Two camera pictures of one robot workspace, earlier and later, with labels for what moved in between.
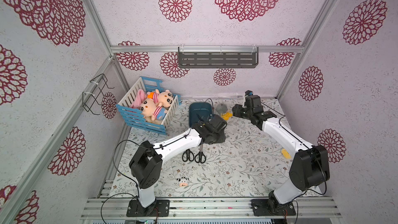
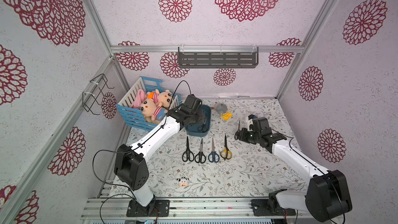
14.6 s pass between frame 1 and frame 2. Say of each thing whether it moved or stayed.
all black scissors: stayed
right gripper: moved
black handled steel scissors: stayed
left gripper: moved
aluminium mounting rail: stayed
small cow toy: stayed
